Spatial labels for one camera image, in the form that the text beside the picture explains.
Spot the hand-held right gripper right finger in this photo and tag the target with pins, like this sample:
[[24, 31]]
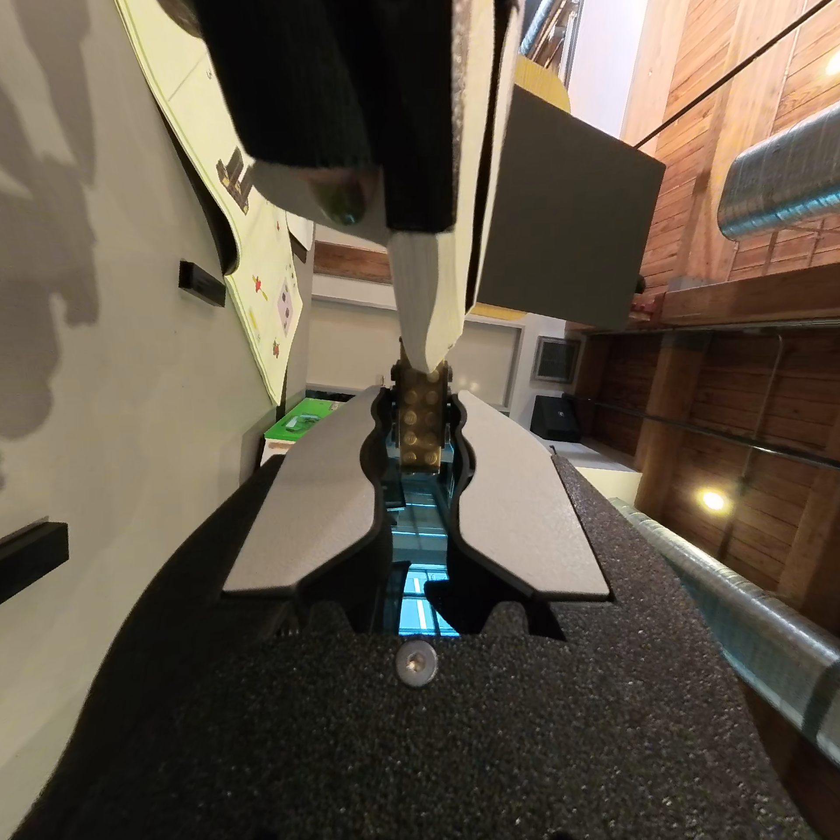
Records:
[[525, 518]]

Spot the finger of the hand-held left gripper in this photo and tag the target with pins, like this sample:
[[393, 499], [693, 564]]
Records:
[[476, 164], [413, 295]]

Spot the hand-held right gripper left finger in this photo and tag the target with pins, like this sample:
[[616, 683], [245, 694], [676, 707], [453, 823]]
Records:
[[308, 505]]

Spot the tan toy brick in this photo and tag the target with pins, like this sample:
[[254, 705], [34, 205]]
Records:
[[420, 426]]

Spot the person's left hand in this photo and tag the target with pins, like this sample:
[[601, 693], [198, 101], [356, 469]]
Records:
[[341, 200]]

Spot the green box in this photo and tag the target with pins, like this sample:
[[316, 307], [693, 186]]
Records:
[[295, 426]]

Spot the black speaker box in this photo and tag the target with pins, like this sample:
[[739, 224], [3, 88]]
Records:
[[556, 418]]

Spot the yellow round object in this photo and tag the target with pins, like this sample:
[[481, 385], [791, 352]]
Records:
[[544, 82]]

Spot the dark grey box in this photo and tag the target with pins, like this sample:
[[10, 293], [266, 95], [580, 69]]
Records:
[[564, 229]]

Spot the dark wooden block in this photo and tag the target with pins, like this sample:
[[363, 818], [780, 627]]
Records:
[[33, 561], [202, 283]]

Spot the open instruction booklet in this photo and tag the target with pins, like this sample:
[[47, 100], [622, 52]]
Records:
[[184, 79]]

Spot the silver ventilation duct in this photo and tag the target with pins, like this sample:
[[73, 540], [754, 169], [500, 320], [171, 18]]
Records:
[[781, 184], [754, 623]]

